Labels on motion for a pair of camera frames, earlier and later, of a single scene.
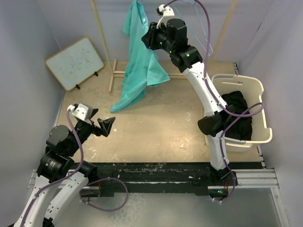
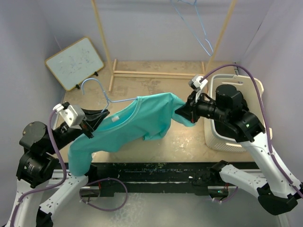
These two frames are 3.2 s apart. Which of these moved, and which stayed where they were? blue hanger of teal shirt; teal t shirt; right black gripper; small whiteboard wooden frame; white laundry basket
Moved: teal t shirt; right black gripper; blue hanger of teal shirt
Stayed: small whiteboard wooden frame; white laundry basket
